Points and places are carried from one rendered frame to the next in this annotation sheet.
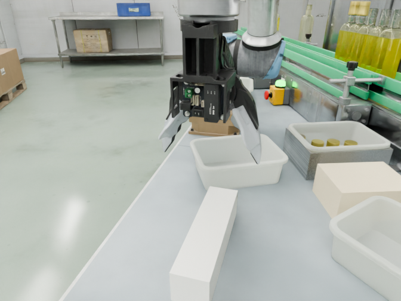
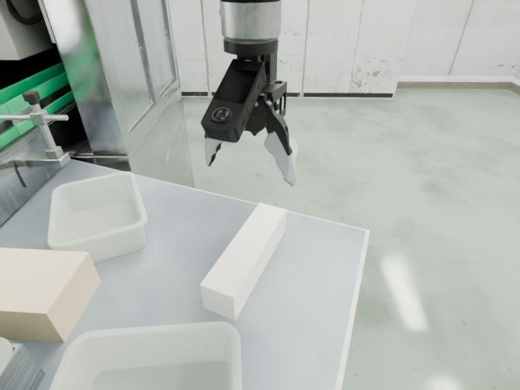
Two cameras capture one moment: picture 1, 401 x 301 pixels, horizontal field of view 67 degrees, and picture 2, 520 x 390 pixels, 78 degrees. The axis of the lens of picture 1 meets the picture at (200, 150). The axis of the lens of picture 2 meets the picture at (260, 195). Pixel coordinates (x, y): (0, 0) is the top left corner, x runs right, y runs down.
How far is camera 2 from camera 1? 0.86 m
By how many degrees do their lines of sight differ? 118
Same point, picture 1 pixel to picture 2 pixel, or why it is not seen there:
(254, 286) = (223, 233)
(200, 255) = (262, 217)
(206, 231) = (254, 235)
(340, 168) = (27, 297)
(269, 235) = (183, 273)
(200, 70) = not seen: hidden behind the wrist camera
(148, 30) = not seen: outside the picture
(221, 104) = not seen: hidden behind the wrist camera
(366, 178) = (27, 271)
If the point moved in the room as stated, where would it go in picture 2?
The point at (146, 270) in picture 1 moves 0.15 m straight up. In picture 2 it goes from (306, 251) to (313, 191)
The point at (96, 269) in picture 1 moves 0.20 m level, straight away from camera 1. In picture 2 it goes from (350, 257) to (420, 348)
